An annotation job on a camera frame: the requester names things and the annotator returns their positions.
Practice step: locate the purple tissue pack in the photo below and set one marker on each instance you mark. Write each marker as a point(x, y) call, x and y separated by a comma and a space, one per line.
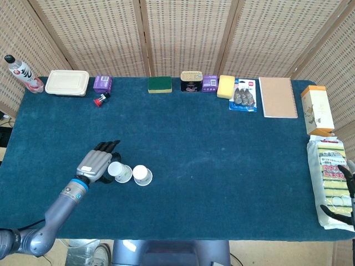
point(102, 84)
point(210, 83)

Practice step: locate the bagged pack of sponges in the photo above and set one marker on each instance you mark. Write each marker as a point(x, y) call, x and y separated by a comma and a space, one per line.
point(327, 183)

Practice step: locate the red emergency stop button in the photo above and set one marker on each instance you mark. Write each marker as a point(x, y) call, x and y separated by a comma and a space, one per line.
point(101, 100)

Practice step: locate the clear plastic bag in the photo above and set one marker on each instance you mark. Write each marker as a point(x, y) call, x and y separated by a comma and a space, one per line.
point(80, 253)

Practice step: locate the brown spiral notebook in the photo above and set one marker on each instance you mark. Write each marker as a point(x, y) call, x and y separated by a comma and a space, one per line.
point(277, 97)

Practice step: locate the plain yellow sponge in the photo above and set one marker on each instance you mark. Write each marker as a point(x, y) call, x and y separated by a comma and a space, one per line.
point(225, 86)

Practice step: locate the grey shoe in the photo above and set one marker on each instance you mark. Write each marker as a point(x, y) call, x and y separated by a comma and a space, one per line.
point(102, 255)

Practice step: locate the white floral paper cup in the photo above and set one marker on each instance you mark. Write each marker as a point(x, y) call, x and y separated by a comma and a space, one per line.
point(121, 172)
point(142, 175)

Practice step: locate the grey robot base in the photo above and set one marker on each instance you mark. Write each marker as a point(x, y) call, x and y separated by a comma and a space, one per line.
point(172, 252)

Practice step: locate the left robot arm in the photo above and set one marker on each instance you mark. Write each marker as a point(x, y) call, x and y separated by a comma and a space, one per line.
point(59, 206)

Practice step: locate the beige lidded lunch box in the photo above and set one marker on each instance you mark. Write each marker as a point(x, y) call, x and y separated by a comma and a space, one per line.
point(67, 83)

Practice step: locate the woven bamboo folding screen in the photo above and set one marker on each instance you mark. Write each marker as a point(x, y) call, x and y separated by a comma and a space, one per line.
point(180, 33)

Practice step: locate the clear drink bottle black cap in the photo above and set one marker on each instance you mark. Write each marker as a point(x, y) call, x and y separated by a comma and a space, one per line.
point(23, 74)

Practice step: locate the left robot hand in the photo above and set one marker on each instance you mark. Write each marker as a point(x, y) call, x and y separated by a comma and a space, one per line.
point(94, 164)

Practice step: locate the blue blister pack of clips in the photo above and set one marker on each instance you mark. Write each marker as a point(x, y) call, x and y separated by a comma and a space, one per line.
point(244, 95)

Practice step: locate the black luncheon meat can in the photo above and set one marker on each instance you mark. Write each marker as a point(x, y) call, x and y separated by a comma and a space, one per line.
point(190, 81)

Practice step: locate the orange and white carton box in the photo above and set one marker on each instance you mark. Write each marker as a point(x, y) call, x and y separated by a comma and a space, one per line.
point(317, 109)

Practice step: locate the blue carpet table cover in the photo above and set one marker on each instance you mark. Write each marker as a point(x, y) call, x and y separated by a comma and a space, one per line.
point(194, 138)

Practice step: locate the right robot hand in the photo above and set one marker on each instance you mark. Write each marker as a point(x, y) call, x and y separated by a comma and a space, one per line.
point(348, 177)

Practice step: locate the green and yellow sponge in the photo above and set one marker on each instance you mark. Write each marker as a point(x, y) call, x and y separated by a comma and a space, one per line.
point(159, 84)

